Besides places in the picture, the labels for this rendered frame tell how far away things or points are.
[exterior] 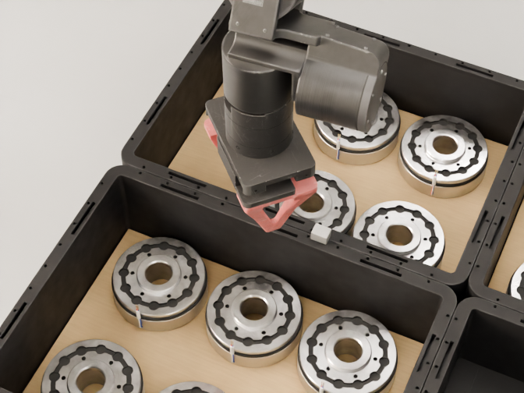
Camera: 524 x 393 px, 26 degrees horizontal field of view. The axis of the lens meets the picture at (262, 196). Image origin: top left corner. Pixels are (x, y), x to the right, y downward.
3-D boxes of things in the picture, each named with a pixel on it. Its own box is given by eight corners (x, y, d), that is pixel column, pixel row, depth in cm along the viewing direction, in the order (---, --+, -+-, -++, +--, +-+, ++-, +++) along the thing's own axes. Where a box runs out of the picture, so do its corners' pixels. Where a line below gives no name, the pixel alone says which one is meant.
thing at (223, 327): (190, 333, 119) (190, 331, 119) (231, 260, 125) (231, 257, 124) (277, 369, 117) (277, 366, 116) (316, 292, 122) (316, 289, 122)
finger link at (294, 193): (287, 178, 106) (288, 111, 99) (316, 236, 102) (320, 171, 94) (219, 200, 105) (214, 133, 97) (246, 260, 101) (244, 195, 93)
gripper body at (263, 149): (273, 95, 101) (273, 36, 96) (316, 179, 96) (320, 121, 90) (204, 115, 100) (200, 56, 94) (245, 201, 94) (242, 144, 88)
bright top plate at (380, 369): (281, 368, 117) (281, 365, 116) (330, 297, 122) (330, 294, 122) (366, 416, 114) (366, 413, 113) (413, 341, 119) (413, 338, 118)
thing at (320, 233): (309, 238, 118) (310, 232, 117) (315, 228, 118) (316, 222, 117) (326, 245, 117) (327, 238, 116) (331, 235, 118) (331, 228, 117)
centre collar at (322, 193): (281, 213, 128) (281, 210, 128) (300, 182, 131) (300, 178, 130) (321, 228, 127) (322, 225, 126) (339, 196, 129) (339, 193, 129)
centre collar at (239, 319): (223, 320, 120) (223, 317, 119) (242, 285, 122) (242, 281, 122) (265, 338, 119) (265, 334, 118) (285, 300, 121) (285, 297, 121)
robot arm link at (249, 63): (236, 3, 89) (210, 52, 86) (320, 24, 88) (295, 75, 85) (238, 64, 95) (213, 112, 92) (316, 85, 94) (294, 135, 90)
